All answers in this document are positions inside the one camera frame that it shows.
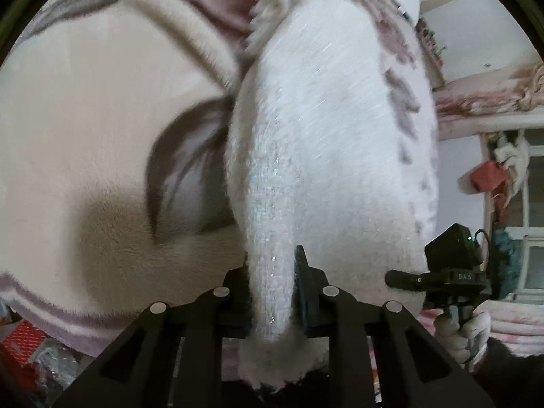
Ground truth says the teal cloth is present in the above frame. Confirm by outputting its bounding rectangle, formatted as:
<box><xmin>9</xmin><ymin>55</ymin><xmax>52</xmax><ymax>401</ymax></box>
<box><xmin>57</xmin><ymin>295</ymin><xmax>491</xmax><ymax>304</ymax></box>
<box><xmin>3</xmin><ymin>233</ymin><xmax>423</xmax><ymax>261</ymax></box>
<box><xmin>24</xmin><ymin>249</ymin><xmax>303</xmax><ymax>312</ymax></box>
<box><xmin>493</xmin><ymin>227</ymin><xmax>528</xmax><ymax>298</ymax></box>

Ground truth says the red cloth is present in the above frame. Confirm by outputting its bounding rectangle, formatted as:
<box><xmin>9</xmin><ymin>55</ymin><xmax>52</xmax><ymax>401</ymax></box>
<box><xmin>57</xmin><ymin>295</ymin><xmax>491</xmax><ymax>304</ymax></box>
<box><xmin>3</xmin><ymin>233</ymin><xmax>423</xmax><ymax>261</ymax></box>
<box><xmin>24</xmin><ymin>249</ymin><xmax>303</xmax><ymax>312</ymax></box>
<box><xmin>469</xmin><ymin>159</ymin><xmax>511</xmax><ymax>196</ymax></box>

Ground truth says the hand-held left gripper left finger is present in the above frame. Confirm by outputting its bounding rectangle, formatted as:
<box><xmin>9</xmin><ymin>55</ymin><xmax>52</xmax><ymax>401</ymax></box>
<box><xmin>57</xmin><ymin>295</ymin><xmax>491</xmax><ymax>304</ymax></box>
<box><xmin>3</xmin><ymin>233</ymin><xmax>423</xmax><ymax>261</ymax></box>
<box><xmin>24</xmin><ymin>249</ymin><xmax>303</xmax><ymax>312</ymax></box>
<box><xmin>53</xmin><ymin>263</ymin><xmax>256</xmax><ymax>408</ymax></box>

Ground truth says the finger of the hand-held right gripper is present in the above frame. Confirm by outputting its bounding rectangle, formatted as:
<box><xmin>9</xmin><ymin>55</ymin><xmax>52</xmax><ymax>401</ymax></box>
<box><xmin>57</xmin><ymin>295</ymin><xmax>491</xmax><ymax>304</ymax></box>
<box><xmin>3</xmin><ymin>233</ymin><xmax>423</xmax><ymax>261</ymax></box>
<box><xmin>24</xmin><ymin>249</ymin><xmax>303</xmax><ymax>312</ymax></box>
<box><xmin>385</xmin><ymin>269</ymin><xmax>431</xmax><ymax>293</ymax></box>

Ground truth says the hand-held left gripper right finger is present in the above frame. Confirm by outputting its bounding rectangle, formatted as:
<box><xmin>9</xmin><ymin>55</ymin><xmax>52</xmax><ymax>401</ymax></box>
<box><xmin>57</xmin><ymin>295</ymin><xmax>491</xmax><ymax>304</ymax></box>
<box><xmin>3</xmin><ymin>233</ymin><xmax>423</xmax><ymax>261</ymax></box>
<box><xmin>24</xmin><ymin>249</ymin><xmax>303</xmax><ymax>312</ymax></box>
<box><xmin>293</xmin><ymin>245</ymin><xmax>496</xmax><ymax>408</ymax></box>

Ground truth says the black cable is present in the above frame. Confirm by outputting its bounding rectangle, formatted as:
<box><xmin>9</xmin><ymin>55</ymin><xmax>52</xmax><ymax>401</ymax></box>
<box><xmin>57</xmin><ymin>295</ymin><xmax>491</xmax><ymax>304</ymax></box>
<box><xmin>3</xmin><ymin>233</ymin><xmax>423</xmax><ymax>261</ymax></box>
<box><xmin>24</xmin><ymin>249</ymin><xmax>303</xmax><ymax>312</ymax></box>
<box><xmin>473</xmin><ymin>228</ymin><xmax>494</xmax><ymax>266</ymax></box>

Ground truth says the pile of plastic bags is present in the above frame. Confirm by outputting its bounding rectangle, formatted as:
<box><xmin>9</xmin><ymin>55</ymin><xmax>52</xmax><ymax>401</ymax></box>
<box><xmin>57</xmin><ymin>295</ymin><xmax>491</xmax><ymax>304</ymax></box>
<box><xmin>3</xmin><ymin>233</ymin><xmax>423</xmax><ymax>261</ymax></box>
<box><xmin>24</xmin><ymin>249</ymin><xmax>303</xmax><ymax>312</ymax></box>
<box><xmin>25</xmin><ymin>340</ymin><xmax>95</xmax><ymax>408</ymax></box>

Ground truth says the person's right forearm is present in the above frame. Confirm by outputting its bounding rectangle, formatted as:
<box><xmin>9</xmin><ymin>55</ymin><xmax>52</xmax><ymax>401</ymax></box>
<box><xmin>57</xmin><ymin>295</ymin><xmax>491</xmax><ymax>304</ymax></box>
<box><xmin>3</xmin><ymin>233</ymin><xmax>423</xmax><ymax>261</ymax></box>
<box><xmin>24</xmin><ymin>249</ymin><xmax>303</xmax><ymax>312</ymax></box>
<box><xmin>470</xmin><ymin>336</ymin><xmax>544</xmax><ymax>408</ymax></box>

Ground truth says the tied pink floral curtain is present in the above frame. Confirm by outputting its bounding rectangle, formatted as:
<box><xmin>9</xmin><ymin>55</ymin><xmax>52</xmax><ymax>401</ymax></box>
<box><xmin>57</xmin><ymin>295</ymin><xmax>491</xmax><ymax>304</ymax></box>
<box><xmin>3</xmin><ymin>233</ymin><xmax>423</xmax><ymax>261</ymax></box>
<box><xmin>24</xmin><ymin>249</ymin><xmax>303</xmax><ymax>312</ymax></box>
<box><xmin>433</xmin><ymin>62</ymin><xmax>544</xmax><ymax>141</ymax></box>

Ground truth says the red box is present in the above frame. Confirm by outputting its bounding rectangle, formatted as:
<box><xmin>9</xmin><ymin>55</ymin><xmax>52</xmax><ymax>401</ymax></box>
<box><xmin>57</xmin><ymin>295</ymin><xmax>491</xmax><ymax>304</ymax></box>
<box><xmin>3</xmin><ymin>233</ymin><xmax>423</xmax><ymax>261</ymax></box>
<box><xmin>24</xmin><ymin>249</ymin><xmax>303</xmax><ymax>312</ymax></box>
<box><xmin>0</xmin><ymin>321</ymin><xmax>47</xmax><ymax>392</ymax></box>

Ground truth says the person's right hand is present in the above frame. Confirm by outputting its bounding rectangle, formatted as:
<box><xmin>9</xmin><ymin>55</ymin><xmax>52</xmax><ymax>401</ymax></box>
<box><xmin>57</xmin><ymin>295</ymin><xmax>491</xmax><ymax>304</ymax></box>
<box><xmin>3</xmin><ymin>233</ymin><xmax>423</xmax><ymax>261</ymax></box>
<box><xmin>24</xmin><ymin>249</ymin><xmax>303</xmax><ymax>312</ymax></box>
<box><xmin>433</xmin><ymin>309</ymin><xmax>491</xmax><ymax>366</ymax></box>

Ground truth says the white knitted jacket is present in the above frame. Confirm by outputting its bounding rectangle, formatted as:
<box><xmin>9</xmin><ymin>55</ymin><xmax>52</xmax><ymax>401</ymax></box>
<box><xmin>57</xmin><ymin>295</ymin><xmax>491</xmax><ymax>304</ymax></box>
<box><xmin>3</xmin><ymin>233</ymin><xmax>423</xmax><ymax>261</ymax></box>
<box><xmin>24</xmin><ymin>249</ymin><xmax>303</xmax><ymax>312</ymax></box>
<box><xmin>224</xmin><ymin>0</ymin><xmax>426</xmax><ymax>392</ymax></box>

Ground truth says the pile of small clutter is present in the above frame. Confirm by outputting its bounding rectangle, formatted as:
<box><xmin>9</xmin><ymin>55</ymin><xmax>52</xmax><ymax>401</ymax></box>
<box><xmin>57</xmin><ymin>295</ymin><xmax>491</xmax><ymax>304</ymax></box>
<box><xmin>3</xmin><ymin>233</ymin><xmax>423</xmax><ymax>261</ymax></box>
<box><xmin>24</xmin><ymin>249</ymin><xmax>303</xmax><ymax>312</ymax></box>
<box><xmin>419</xmin><ymin>17</ymin><xmax>447</xmax><ymax>69</ymax></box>

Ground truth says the person's dark clothing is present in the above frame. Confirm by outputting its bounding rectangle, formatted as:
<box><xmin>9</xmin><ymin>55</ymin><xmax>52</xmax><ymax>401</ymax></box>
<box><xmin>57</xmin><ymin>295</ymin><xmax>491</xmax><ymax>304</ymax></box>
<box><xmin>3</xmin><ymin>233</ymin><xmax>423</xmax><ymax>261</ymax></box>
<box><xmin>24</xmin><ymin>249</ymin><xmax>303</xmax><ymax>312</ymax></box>
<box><xmin>255</xmin><ymin>370</ymin><xmax>333</xmax><ymax>408</ymax></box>

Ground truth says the window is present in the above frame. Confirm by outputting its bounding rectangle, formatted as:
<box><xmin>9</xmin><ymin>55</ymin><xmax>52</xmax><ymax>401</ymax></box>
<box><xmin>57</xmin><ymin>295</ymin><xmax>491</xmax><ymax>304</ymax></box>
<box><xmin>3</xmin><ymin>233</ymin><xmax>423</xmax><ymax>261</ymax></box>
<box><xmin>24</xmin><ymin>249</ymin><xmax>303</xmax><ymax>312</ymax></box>
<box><xmin>495</xmin><ymin>125</ymin><xmax>544</xmax><ymax>302</ymax></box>

